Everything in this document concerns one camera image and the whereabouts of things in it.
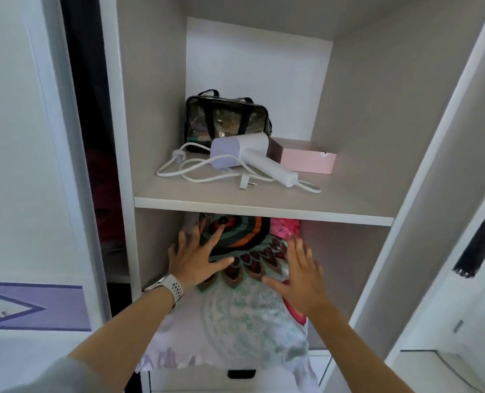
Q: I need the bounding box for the pink patterned folded garment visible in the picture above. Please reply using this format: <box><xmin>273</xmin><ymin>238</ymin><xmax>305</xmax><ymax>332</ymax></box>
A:
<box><xmin>270</xmin><ymin>217</ymin><xmax>301</xmax><ymax>239</ymax></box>

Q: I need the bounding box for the transparent black-trimmed toiletry bag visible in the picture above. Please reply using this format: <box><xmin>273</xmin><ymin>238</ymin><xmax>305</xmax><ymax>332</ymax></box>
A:
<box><xmin>184</xmin><ymin>89</ymin><xmax>273</xmax><ymax>154</ymax></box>

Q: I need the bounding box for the grey wardrobe shelf board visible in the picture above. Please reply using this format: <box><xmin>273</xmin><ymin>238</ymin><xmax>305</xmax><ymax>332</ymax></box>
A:
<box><xmin>134</xmin><ymin>137</ymin><xmax>395</xmax><ymax>228</ymax></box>

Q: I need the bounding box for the white perforated band wristwatch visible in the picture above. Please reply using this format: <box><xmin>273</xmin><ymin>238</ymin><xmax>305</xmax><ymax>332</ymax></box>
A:
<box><xmin>143</xmin><ymin>273</ymin><xmax>184</xmax><ymax>310</ymax></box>

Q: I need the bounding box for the dark fringed scarf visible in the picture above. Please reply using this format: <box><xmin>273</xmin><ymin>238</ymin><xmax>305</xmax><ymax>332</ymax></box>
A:
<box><xmin>452</xmin><ymin>191</ymin><xmax>485</xmax><ymax>279</ymax></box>

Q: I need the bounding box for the pink flat box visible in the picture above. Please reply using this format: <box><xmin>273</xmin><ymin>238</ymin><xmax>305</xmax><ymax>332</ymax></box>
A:
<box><xmin>281</xmin><ymin>147</ymin><xmax>337</xmax><ymax>175</ymax></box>

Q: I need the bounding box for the white power cable with plug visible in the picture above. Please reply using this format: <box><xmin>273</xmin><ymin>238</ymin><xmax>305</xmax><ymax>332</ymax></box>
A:
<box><xmin>155</xmin><ymin>142</ymin><xmax>323</xmax><ymax>195</ymax></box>

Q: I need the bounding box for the white and grey wardrobe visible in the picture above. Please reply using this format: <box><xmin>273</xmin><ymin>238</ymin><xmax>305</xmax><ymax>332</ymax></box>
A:
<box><xmin>98</xmin><ymin>0</ymin><xmax>485</xmax><ymax>393</ymax></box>

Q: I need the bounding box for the grey sleeve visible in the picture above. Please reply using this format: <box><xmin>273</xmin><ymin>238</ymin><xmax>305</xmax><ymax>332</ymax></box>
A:
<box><xmin>0</xmin><ymin>356</ymin><xmax>106</xmax><ymax>393</ymax></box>

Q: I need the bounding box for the person's right hand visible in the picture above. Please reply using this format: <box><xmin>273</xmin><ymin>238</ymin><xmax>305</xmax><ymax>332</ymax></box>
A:
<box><xmin>262</xmin><ymin>237</ymin><xmax>325</xmax><ymax>316</ymax></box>

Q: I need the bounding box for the person's right forearm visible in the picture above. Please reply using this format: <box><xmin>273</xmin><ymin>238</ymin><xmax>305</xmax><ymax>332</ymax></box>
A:
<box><xmin>307</xmin><ymin>300</ymin><xmax>416</xmax><ymax>393</ymax></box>

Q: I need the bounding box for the white hair dryer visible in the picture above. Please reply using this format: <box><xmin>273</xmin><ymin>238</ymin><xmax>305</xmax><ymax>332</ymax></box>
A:
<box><xmin>209</xmin><ymin>132</ymin><xmax>299</xmax><ymax>188</ymax></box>

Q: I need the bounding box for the person's left forearm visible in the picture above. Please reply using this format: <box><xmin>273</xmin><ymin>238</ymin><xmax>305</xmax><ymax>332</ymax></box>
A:
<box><xmin>67</xmin><ymin>287</ymin><xmax>176</xmax><ymax>390</ymax></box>

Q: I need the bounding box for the red hanging garment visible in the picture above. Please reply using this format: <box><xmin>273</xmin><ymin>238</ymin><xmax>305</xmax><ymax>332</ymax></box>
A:
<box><xmin>84</xmin><ymin>146</ymin><xmax>125</xmax><ymax>252</ymax></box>

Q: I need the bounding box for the person's left hand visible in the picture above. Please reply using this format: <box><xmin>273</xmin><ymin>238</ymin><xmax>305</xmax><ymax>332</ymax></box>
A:
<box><xmin>168</xmin><ymin>223</ymin><xmax>235</xmax><ymax>298</ymax></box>

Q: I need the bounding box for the colourful peacock pattern cloth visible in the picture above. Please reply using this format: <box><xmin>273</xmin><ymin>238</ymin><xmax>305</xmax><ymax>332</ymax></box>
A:
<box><xmin>135</xmin><ymin>213</ymin><xmax>322</xmax><ymax>393</ymax></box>

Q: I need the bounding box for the white door with purple print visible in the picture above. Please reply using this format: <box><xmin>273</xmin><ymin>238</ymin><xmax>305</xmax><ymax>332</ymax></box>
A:
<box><xmin>0</xmin><ymin>0</ymin><xmax>113</xmax><ymax>393</ymax></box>

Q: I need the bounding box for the white drawer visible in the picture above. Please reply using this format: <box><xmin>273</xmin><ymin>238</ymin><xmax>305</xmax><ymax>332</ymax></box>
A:
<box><xmin>139</xmin><ymin>351</ymin><xmax>334</xmax><ymax>393</ymax></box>

